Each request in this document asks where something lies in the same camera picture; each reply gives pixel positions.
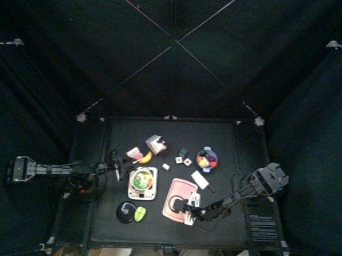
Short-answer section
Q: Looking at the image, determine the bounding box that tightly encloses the lime green toy piece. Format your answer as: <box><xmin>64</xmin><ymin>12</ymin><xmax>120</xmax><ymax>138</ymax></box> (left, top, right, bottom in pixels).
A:
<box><xmin>134</xmin><ymin>206</ymin><xmax>148</xmax><ymax>223</ymax></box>

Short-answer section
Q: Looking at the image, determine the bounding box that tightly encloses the pink and white toy carton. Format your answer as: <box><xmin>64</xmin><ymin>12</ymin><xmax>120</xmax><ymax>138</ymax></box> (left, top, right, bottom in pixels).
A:
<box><xmin>126</xmin><ymin>146</ymin><xmax>144</xmax><ymax>161</ymax></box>

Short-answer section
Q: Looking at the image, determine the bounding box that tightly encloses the pink cutting board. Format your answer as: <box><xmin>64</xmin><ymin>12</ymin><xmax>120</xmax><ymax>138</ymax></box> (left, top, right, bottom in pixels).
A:
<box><xmin>160</xmin><ymin>177</ymin><xmax>200</xmax><ymax>224</ymax></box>

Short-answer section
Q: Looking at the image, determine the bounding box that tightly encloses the bowl of green salad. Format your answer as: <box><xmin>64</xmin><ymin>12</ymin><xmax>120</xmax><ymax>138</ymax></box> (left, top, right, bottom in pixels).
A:
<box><xmin>131</xmin><ymin>169</ymin><xmax>155</xmax><ymax>192</ymax></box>

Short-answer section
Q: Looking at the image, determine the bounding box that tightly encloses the yellow toy banana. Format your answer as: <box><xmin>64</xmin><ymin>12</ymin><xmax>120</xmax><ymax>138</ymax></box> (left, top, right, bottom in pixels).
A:
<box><xmin>138</xmin><ymin>151</ymin><xmax>154</xmax><ymax>165</ymax></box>

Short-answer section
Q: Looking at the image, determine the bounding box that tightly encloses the white square tray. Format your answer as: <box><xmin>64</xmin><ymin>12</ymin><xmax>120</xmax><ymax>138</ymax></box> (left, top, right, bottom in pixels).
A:
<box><xmin>127</xmin><ymin>166</ymin><xmax>159</xmax><ymax>201</ymax></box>

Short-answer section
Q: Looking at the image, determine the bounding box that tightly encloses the pink white toy box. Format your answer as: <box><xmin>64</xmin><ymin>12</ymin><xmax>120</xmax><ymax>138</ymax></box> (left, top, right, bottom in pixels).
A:
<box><xmin>144</xmin><ymin>134</ymin><xmax>168</xmax><ymax>156</ymax></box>

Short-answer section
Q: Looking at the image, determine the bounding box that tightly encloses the black cap with green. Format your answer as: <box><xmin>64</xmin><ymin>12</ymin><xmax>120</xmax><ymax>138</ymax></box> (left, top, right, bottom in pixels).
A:
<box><xmin>115</xmin><ymin>201</ymin><xmax>138</xmax><ymax>225</ymax></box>

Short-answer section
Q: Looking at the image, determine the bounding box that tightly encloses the blue pot with toy fruit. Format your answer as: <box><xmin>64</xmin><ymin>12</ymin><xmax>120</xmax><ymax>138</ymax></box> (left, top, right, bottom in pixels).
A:
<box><xmin>195</xmin><ymin>146</ymin><xmax>219</xmax><ymax>173</ymax></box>

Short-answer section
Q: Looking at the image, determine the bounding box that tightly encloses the black ring toy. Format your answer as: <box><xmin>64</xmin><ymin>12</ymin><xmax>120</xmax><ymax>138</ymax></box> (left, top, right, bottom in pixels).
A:
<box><xmin>168</xmin><ymin>195</ymin><xmax>187</xmax><ymax>215</ymax></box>

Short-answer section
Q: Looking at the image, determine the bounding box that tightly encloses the thin diagonal brace cord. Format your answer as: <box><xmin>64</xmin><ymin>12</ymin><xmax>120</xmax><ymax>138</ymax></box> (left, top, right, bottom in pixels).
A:
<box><xmin>82</xmin><ymin>0</ymin><xmax>236</xmax><ymax>114</ymax></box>
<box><xmin>124</xmin><ymin>0</ymin><xmax>261</xmax><ymax>118</ymax></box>

